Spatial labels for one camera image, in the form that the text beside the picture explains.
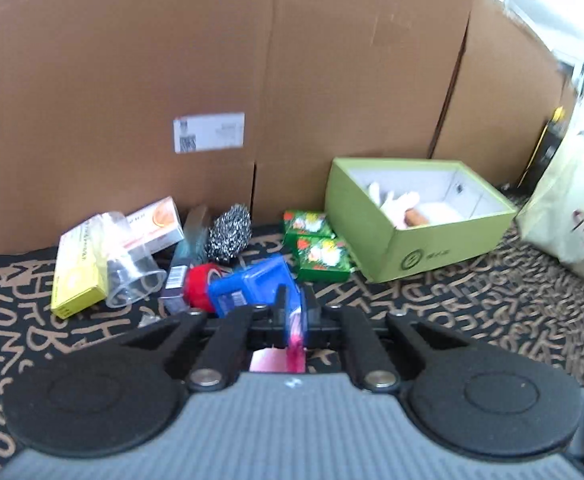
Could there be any red tape roll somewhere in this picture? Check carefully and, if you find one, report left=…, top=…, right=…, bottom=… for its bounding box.
left=183, top=263, right=228, bottom=313

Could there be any blue plastic case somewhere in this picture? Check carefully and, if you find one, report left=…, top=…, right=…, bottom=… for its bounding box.
left=207, top=256, right=301, bottom=318

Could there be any pink blue toothbrush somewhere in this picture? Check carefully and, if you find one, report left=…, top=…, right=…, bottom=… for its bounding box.
left=249, top=285, right=306, bottom=374

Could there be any packaged item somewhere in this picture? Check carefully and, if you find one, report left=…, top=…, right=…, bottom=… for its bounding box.
left=159, top=205, right=211, bottom=314

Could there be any steel wool scrubber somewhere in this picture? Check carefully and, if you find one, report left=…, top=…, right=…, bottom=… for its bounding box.
left=205, top=204, right=252, bottom=264

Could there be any clear plastic cup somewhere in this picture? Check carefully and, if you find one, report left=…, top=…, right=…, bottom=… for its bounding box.
left=96, top=211, right=166, bottom=310

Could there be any front green patterned box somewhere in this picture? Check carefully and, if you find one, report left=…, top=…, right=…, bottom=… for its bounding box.
left=294, top=236, right=351, bottom=283

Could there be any green patterned box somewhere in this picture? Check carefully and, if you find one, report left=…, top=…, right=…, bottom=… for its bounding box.
left=282, top=210, right=335, bottom=248
left=294, top=236, right=351, bottom=283

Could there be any green shoe box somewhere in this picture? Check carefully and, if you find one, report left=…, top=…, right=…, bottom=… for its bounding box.
left=324, top=157, right=516, bottom=283

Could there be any white orange medicine box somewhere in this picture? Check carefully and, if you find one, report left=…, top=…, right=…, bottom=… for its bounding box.
left=125, top=196, right=183, bottom=254

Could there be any white cloth in box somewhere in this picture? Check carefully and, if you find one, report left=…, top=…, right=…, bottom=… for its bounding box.
left=367, top=181, right=465, bottom=230

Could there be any rear green patterned box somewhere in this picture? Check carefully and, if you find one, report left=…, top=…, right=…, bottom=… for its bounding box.
left=282, top=210, right=335, bottom=248

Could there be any yellow flat box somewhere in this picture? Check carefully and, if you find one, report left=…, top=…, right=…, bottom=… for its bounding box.
left=50, top=214, right=108, bottom=320

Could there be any white shipping label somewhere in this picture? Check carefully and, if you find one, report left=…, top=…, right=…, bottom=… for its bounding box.
left=173, top=113, right=245, bottom=154

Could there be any cream shopping bag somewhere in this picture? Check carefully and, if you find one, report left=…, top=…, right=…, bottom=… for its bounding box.
left=516, top=136, right=584, bottom=278

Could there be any black yellow object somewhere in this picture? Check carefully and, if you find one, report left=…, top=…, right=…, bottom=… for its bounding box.
left=517, top=106, right=566, bottom=194

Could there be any large brown cardboard box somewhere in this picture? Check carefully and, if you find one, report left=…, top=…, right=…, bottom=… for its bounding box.
left=0, top=0, right=572, bottom=254

